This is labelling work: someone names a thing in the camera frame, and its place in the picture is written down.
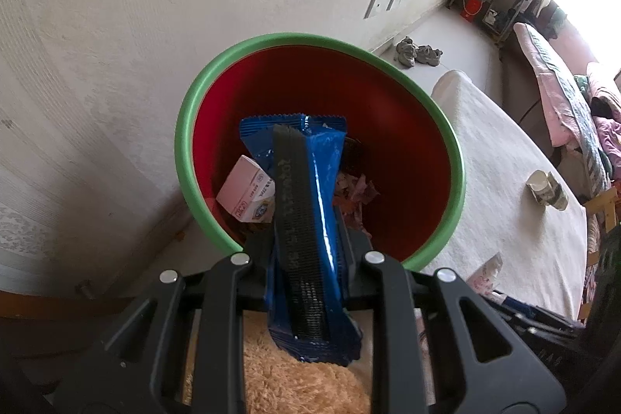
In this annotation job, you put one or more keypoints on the orange fluffy cushion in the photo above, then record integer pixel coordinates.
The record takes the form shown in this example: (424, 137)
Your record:
(291, 385)

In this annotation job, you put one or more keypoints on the pink foil wrapper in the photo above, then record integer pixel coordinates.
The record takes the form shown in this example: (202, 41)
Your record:
(361, 193)

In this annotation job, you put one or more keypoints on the pink white small box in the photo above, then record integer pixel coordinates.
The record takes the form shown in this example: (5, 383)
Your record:
(245, 191)

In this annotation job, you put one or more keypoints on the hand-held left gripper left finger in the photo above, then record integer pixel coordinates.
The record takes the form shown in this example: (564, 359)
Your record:
(223, 312)

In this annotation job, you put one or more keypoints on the red bucket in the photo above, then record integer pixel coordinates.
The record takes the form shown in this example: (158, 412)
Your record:
(470, 6)

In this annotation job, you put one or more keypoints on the red bin with green rim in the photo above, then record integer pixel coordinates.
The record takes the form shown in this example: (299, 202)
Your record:
(339, 89)

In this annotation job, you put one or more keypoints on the blue foil wrapper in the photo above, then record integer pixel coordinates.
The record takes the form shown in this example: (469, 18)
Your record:
(320, 181)

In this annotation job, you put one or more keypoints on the purple duvet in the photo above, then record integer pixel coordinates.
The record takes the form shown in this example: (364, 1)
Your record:
(609, 135)

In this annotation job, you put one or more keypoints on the crumpled paper cup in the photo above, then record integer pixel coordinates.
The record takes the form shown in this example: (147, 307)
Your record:
(546, 188)

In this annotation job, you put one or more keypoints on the pale pink printed packet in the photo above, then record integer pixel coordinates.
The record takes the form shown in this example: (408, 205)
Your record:
(485, 278)

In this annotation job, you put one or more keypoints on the dark hanging clothes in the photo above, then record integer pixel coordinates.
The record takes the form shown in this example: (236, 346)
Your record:
(550, 18)

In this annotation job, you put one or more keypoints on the bed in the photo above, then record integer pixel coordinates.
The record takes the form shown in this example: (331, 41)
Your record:
(553, 94)

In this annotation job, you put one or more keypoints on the pink pillow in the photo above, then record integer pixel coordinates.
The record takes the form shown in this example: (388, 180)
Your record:
(604, 82)

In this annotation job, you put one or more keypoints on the blue checked quilt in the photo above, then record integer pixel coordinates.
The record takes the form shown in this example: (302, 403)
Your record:
(577, 113)

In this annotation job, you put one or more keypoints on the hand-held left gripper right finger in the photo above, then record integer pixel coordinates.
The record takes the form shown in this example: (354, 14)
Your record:
(393, 302)

